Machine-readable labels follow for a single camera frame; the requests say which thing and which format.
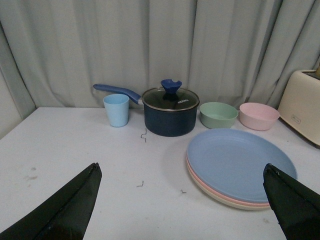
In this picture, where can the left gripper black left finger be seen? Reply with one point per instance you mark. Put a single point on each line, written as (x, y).
(63, 216)

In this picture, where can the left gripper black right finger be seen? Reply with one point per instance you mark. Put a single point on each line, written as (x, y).
(296, 207)

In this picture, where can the blue plate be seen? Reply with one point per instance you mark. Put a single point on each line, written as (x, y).
(232, 162)

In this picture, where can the pink plate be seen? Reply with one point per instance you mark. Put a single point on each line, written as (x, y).
(225, 197)

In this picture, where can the beige plate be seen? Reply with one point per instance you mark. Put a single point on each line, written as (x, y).
(237, 206)

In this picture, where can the pink bowl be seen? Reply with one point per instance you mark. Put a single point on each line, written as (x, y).
(258, 116)

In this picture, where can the cream toaster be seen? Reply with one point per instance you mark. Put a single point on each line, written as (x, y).
(300, 104)

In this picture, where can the light blue cup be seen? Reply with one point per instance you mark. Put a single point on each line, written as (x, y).
(117, 109)

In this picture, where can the green bowl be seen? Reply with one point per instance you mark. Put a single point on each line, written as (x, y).
(217, 115)

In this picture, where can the dark blue saucepan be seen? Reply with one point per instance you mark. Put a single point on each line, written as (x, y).
(162, 123)

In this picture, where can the glass pot lid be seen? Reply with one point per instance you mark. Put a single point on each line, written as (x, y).
(170, 97)

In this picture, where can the grey curtain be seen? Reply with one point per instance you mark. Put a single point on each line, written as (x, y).
(52, 52)

